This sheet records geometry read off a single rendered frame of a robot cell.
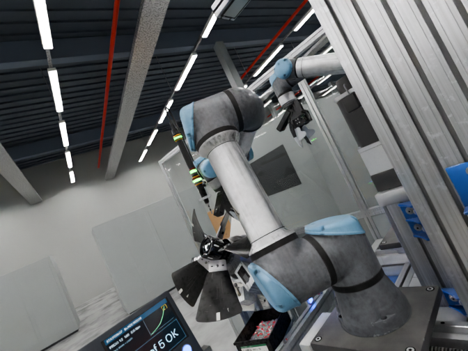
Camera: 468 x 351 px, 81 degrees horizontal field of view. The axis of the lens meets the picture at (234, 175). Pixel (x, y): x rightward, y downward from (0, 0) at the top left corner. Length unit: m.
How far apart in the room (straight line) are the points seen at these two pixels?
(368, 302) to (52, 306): 7.98
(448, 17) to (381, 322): 0.58
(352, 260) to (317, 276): 0.08
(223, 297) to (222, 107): 0.95
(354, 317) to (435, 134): 0.41
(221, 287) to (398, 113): 1.07
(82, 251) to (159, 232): 6.87
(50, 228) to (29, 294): 5.51
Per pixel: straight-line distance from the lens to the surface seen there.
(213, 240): 1.45
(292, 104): 1.30
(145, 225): 6.84
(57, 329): 8.40
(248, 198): 0.61
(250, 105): 0.71
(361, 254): 0.64
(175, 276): 1.71
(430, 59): 0.68
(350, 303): 0.67
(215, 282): 1.43
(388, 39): 0.70
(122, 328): 0.75
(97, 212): 13.52
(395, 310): 0.68
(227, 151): 0.64
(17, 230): 13.66
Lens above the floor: 1.41
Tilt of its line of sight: 4 degrees up
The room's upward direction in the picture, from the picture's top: 25 degrees counter-clockwise
